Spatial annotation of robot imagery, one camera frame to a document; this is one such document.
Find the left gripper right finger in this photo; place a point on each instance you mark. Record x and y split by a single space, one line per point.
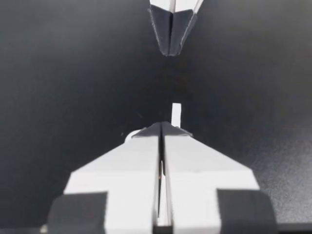
195 170

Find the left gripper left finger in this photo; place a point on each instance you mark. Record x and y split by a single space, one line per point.
131 170

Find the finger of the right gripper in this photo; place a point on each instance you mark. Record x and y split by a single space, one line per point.
161 26
180 29

